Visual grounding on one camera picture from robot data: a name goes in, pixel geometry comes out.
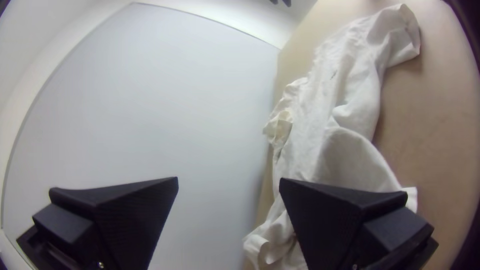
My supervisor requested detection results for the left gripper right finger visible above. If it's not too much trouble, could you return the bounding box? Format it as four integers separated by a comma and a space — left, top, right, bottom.
278, 177, 440, 270

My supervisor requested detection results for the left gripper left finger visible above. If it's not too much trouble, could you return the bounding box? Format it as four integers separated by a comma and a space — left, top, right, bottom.
16, 176, 180, 270

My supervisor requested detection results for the white t-shirt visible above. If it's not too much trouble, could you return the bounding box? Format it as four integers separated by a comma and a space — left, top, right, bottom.
242, 2, 422, 270

